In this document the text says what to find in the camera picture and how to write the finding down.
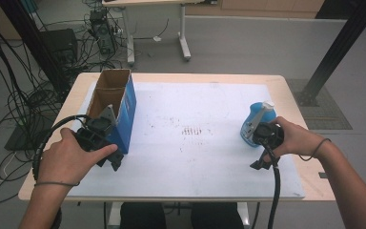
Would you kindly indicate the person's left hand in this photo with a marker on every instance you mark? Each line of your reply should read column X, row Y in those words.
column 63, row 159

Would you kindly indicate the grey tape strip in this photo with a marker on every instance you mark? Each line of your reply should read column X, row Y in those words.
column 322, row 175

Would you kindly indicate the grey left wrist band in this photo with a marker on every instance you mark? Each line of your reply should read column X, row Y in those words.
column 57, row 183

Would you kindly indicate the person's right hand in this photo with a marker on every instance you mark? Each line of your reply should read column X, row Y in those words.
column 298, row 141

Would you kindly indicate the person's leg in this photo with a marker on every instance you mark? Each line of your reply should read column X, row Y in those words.
column 143, row 216
column 216, row 216

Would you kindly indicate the white desk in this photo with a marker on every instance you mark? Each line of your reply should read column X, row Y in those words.
column 130, row 38

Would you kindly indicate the black computer tower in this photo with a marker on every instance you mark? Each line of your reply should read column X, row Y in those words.
column 103, row 31

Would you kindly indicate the blue bottle with white cap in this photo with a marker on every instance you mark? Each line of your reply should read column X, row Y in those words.
column 254, row 109

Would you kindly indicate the grey right wrist band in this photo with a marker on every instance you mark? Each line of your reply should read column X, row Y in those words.
column 325, row 139

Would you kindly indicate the black metal post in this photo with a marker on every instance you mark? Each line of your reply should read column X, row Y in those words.
column 340, row 44
column 28, row 31

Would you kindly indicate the black floor plate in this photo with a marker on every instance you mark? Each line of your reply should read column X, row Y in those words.
column 19, row 140

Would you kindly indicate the black equipment case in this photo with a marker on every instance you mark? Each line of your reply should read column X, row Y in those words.
column 58, row 44

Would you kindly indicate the person's right leg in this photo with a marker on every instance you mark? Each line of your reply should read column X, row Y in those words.
column 216, row 216

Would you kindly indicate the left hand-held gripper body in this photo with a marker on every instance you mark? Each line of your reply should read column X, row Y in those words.
column 92, row 138

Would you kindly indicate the white table leg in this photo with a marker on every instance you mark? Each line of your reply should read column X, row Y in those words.
column 244, row 214
column 114, row 216

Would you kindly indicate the white table mat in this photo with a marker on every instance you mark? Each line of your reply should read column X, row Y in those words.
column 187, row 165

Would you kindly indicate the blue cardboard box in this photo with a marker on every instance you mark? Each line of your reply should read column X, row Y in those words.
column 125, row 111

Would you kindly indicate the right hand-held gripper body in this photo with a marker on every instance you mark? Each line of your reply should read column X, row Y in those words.
column 268, row 135

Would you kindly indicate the person's left leg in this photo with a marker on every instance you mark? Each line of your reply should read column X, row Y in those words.
column 143, row 216

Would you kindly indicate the grey wrist band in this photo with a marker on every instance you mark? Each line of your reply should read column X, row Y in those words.
column 325, row 139
column 57, row 183

